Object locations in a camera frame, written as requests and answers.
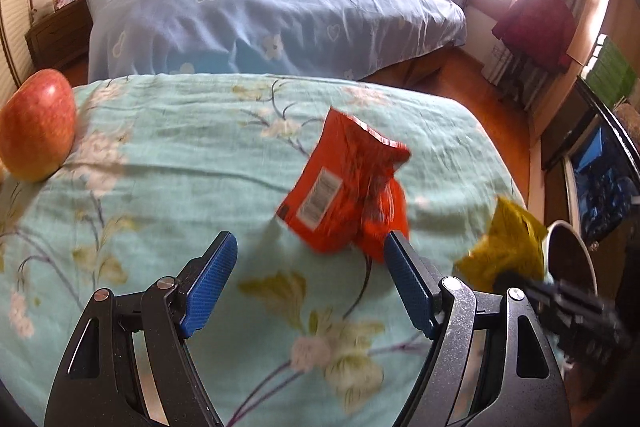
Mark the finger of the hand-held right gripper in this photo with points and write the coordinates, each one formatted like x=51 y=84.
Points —
x=515 y=284

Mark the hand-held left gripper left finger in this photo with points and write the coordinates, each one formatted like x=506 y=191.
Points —
x=210 y=287

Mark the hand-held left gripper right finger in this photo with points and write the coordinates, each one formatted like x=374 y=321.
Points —
x=407 y=287

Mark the yellow snack packet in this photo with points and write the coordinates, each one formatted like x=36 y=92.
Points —
x=510 y=242

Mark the orange snack packet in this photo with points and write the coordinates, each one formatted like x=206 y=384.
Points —
x=340 y=187

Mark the light green floral blanket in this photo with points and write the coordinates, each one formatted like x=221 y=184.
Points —
x=175 y=182

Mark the black television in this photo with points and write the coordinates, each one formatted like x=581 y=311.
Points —
x=600 y=177

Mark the stack of green boxes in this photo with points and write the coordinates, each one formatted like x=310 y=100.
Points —
x=612 y=72

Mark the red yellow apple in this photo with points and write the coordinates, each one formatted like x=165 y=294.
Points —
x=37 y=127

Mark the dark red jacket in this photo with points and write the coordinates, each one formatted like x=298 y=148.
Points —
x=537 y=29

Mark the bed with blue sheet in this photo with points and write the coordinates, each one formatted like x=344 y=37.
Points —
x=250 y=17

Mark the wooden nightstand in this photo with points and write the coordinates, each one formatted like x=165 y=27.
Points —
x=57 y=37

